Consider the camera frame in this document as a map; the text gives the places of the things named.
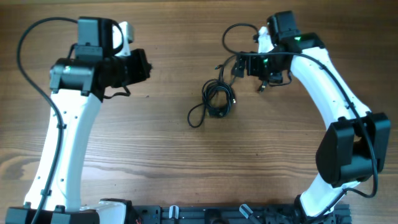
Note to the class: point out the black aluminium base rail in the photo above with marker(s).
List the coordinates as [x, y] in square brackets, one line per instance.
[269, 214]

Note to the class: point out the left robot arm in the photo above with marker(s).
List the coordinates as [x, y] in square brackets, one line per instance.
[101, 58]

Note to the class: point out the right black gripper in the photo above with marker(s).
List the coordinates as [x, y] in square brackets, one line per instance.
[253, 70]

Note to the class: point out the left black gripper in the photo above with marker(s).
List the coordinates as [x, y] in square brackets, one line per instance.
[141, 66]

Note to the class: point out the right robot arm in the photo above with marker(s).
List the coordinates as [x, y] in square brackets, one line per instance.
[353, 149]

